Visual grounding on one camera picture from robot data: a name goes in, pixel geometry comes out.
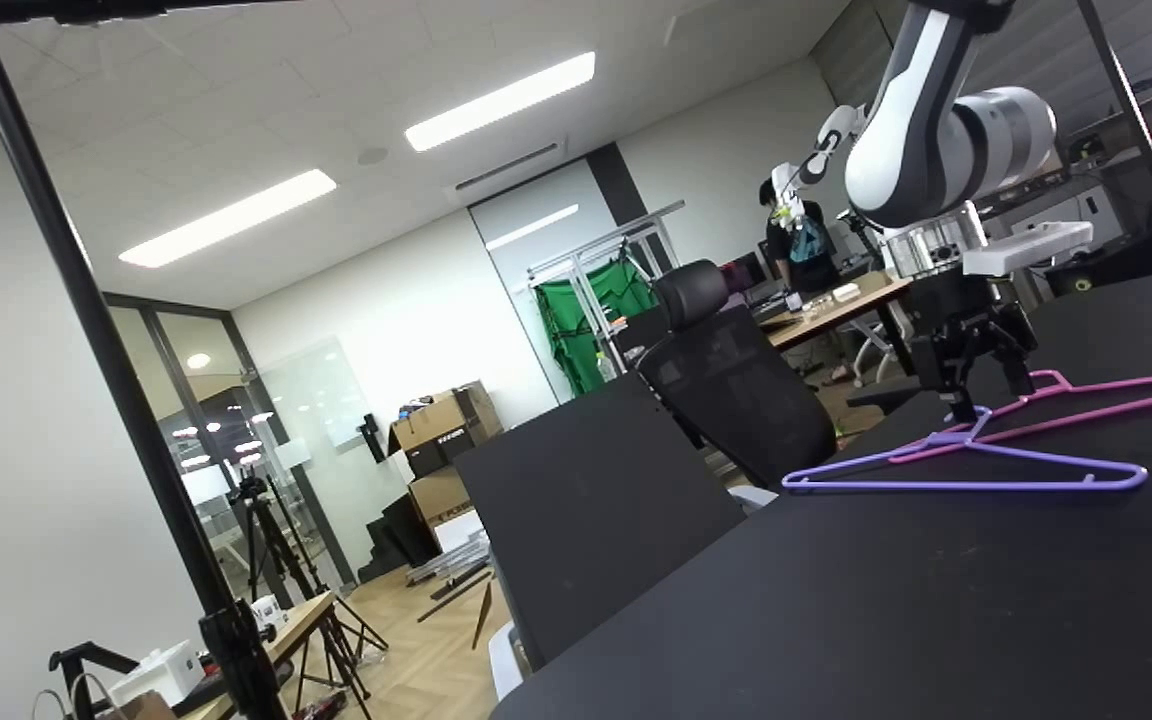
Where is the black rack pole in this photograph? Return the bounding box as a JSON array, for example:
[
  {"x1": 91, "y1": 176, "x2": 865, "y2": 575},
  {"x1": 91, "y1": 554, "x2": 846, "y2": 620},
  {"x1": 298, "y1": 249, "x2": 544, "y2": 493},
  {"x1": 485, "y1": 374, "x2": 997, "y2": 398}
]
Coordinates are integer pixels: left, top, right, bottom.
[{"x1": 0, "y1": 0, "x2": 287, "y2": 720}]

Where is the black upright board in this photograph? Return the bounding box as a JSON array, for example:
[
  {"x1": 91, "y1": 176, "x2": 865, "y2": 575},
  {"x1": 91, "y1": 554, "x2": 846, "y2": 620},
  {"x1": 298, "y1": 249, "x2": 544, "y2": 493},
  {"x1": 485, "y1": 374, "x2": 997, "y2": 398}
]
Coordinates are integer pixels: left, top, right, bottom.
[{"x1": 455, "y1": 379, "x2": 742, "y2": 669}]

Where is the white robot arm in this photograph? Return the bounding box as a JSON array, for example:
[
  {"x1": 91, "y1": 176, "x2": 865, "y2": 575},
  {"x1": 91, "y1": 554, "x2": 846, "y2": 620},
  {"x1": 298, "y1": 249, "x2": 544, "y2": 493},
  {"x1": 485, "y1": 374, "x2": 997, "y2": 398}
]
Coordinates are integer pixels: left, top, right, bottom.
[{"x1": 844, "y1": 0, "x2": 1055, "y2": 424}]

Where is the purple wire hanger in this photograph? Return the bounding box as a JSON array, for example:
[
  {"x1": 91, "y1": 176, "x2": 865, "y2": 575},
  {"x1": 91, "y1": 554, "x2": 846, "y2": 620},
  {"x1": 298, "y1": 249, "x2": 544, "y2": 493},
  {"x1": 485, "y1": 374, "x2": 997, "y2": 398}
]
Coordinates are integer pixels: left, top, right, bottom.
[{"x1": 779, "y1": 416, "x2": 1149, "y2": 495}]

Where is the pink wire hanger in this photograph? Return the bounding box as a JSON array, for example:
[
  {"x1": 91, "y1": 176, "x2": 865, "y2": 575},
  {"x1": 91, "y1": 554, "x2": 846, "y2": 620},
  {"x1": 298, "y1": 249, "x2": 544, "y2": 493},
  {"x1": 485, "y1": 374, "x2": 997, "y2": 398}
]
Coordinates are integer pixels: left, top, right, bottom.
[{"x1": 890, "y1": 369, "x2": 1152, "y2": 463}]

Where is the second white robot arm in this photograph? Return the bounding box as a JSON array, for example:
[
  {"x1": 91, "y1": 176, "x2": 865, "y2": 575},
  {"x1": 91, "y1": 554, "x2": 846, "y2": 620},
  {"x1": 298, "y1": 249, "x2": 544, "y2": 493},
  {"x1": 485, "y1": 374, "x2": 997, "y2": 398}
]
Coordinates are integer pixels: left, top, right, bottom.
[{"x1": 767, "y1": 105, "x2": 868, "y2": 207}]

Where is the cardboard boxes stack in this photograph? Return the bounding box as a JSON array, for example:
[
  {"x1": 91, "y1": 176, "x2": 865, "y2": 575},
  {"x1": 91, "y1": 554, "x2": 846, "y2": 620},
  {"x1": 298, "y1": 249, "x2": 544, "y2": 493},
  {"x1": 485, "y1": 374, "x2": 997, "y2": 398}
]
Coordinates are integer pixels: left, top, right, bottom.
[{"x1": 388, "y1": 379, "x2": 499, "y2": 525}]

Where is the black office chair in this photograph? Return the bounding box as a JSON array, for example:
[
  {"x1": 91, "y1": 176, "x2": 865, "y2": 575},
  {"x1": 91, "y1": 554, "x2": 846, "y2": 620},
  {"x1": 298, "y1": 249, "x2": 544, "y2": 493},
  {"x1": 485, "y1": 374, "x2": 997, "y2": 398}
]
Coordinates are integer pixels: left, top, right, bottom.
[{"x1": 634, "y1": 260, "x2": 834, "y2": 489}]

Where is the green cloth on rack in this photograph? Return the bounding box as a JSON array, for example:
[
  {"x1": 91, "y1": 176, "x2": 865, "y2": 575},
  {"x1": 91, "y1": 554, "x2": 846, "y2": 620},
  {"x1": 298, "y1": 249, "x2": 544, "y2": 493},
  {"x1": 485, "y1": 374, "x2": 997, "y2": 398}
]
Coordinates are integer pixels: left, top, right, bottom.
[{"x1": 536, "y1": 260, "x2": 656, "y2": 395}]

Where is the wooden desk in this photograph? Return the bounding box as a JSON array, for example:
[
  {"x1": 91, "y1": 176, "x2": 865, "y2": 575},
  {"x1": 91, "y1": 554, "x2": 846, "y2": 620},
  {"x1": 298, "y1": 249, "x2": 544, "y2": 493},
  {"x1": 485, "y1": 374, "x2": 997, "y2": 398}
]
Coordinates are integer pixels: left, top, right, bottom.
[{"x1": 758, "y1": 271, "x2": 906, "y2": 348}]

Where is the person in dark shirt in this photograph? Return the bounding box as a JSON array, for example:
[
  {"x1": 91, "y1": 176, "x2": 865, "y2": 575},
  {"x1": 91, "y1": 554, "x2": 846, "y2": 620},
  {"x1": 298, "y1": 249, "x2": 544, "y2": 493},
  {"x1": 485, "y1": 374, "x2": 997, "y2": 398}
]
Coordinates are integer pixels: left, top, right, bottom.
[{"x1": 758, "y1": 185, "x2": 841, "y2": 299}]

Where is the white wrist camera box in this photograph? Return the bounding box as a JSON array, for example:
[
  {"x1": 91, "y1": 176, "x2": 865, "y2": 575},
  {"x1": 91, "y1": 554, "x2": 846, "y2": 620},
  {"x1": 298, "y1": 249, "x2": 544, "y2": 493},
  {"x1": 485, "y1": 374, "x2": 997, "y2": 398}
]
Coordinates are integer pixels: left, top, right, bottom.
[{"x1": 959, "y1": 219, "x2": 1093, "y2": 275}]

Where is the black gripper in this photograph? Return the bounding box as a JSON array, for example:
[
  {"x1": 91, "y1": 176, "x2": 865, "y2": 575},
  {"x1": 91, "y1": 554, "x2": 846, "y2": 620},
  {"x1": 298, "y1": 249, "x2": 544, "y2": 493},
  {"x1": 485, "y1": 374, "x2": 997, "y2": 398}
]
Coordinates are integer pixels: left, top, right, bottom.
[{"x1": 906, "y1": 271, "x2": 1036, "y2": 424}]

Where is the black camera tripod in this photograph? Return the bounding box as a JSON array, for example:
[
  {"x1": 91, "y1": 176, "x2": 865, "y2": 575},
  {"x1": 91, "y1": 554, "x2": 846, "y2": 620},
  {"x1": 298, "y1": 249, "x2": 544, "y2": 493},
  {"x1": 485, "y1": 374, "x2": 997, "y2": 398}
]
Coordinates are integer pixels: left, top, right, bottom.
[{"x1": 224, "y1": 472, "x2": 392, "y2": 720}]

